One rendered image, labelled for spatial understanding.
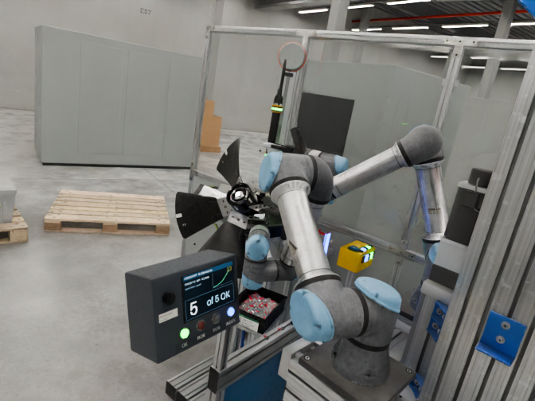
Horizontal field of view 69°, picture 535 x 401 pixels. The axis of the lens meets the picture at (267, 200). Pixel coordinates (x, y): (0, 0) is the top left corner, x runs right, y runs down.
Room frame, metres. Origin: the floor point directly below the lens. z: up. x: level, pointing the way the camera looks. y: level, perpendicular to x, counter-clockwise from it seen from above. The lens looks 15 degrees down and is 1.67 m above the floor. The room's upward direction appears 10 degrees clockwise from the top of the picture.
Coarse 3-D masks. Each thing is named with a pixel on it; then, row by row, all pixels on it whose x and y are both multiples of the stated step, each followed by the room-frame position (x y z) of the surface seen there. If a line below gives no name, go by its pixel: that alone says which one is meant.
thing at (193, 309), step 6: (186, 300) 0.79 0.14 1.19; (192, 300) 0.80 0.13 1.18; (198, 300) 0.81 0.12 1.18; (186, 306) 0.78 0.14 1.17; (192, 306) 0.80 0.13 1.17; (198, 306) 0.81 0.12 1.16; (186, 312) 0.78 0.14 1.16; (192, 312) 0.79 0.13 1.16; (198, 312) 0.81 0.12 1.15; (186, 318) 0.78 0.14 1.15; (192, 318) 0.79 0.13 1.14
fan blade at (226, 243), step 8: (224, 224) 1.58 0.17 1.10; (232, 224) 1.59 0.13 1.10; (216, 232) 1.55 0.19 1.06; (224, 232) 1.55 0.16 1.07; (232, 232) 1.57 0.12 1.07; (240, 232) 1.58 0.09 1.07; (208, 240) 1.52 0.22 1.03; (216, 240) 1.53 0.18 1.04; (224, 240) 1.53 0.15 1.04; (232, 240) 1.55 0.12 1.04; (240, 240) 1.56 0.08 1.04; (208, 248) 1.50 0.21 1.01; (216, 248) 1.50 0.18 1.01; (224, 248) 1.51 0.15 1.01; (232, 248) 1.53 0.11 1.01; (240, 248) 1.54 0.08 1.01; (240, 256) 1.52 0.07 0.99; (240, 264) 1.49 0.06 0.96; (240, 272) 1.47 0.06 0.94
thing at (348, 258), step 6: (342, 246) 1.63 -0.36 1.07; (348, 246) 1.64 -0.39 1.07; (360, 246) 1.66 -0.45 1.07; (342, 252) 1.60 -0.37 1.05; (348, 252) 1.59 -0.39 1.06; (354, 252) 1.57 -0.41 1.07; (360, 252) 1.58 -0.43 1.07; (366, 252) 1.61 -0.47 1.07; (342, 258) 1.60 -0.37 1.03; (348, 258) 1.59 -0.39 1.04; (354, 258) 1.57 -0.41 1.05; (360, 258) 1.56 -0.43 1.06; (342, 264) 1.60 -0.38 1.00; (348, 264) 1.58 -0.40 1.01; (354, 264) 1.56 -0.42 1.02; (360, 264) 1.57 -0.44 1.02; (366, 264) 1.63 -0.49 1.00; (354, 270) 1.56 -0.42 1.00; (360, 270) 1.59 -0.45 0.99
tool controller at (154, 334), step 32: (192, 256) 0.92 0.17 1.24; (224, 256) 0.91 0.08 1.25; (128, 288) 0.78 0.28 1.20; (160, 288) 0.74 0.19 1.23; (192, 288) 0.81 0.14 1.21; (224, 288) 0.88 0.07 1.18; (128, 320) 0.78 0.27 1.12; (160, 320) 0.73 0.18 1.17; (192, 320) 0.79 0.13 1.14; (224, 320) 0.87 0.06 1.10; (160, 352) 0.71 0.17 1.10
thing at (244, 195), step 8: (240, 184) 1.68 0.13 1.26; (232, 192) 1.66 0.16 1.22; (240, 192) 1.66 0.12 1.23; (248, 192) 1.63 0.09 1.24; (232, 200) 1.64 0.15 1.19; (240, 200) 1.62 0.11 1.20; (248, 200) 1.62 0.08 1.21; (256, 200) 1.67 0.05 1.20; (240, 208) 1.62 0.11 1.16; (248, 208) 1.63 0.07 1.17; (256, 216) 1.66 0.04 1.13
